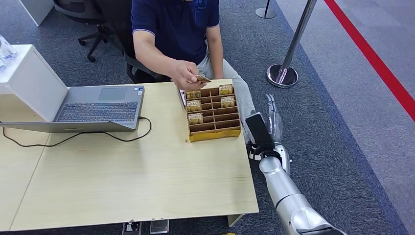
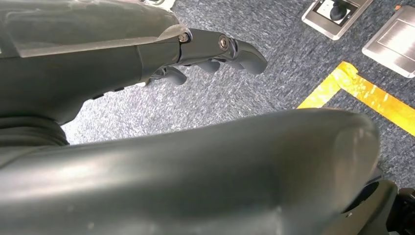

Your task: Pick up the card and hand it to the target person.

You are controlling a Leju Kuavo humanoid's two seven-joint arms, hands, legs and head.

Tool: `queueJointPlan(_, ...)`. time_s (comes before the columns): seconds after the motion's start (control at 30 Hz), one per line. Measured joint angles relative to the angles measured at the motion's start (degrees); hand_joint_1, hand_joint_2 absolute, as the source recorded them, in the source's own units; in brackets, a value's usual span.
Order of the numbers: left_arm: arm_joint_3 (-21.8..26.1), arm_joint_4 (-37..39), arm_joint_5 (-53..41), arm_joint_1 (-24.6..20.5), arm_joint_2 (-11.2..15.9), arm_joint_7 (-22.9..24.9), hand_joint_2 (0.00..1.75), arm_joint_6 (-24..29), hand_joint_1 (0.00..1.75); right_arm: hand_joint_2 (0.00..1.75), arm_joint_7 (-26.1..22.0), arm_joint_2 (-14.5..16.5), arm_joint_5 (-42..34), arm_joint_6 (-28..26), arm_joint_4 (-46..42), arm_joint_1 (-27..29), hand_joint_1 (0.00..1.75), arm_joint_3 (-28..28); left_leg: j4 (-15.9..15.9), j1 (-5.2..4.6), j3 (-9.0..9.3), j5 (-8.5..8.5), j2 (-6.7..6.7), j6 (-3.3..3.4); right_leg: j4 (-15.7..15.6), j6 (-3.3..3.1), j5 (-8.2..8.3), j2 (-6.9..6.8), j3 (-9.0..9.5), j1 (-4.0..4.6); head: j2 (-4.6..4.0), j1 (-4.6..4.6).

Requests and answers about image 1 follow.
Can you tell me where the person's right hand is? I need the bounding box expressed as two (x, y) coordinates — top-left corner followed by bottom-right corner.
(170, 60), (208, 93)

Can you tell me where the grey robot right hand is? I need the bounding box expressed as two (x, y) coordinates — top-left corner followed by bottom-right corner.
(265, 93), (284, 144)

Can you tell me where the person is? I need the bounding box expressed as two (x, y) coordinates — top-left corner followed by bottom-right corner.
(131, 0), (257, 144)

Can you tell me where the wooden card holder box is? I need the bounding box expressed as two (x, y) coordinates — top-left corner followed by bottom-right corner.
(184, 83), (243, 143)

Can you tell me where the black chair with armrest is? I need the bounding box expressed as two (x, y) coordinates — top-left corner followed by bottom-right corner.
(95, 0), (171, 84)

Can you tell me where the grey open laptop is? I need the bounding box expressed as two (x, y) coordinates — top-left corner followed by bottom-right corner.
(0, 85), (145, 134)

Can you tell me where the chrome stanchion base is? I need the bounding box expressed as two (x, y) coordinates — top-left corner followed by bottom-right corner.
(255, 0), (277, 20)

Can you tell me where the wooden desk leg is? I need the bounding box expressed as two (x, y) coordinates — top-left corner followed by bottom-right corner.
(227, 213), (245, 228)

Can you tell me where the black rolling office chair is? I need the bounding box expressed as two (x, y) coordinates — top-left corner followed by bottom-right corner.
(52, 0), (115, 63)

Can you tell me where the grey floor socket box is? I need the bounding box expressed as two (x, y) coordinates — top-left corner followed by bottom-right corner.
(149, 219), (170, 235)

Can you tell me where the white box cabinet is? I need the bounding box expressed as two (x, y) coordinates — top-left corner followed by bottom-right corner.
(0, 44), (69, 122)

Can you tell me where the white cabinet corner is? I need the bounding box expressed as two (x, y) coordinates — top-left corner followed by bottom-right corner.
(18, 0), (55, 27)

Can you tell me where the clear plastic water bottle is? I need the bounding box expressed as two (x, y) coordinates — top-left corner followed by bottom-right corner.
(0, 34), (18, 71)

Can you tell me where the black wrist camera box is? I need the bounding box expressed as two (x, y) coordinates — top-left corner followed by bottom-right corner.
(245, 112), (276, 150)

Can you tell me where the chrome stanchion post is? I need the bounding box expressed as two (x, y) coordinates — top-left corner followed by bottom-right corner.
(266, 0), (319, 89)

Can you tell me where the black laptop power cable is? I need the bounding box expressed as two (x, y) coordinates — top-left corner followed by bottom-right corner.
(2, 116), (153, 148)

